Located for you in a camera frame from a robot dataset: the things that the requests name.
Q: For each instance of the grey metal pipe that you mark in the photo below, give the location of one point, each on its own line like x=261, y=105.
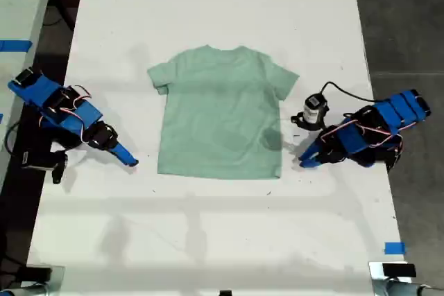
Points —
x=409, y=289
x=24, y=290

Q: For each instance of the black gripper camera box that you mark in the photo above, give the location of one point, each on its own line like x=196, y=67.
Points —
x=314, y=107
x=38, y=160

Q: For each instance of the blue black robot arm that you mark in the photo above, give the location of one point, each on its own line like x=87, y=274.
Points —
x=392, y=115
x=38, y=91

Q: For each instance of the small black box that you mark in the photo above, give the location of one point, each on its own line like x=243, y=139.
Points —
x=39, y=273
x=399, y=270

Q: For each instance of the square blue tape piece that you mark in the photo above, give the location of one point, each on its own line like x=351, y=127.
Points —
x=394, y=248

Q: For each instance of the small black edge block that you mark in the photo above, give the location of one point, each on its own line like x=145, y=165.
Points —
x=225, y=293

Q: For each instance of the white side table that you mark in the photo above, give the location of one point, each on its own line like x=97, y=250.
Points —
x=17, y=8

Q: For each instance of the black camera stalk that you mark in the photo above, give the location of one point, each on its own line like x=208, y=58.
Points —
x=305, y=123
x=58, y=173

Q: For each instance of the metal table clamp bracket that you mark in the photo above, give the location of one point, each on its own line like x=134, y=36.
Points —
x=376, y=280
x=57, y=280

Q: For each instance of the long blue tape strip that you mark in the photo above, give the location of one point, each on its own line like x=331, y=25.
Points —
x=15, y=45

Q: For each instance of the pale green T-shirt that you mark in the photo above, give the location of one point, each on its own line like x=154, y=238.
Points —
x=215, y=112

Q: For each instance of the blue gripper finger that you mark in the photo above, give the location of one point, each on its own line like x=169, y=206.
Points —
x=312, y=148
x=122, y=158
x=312, y=164
x=126, y=152

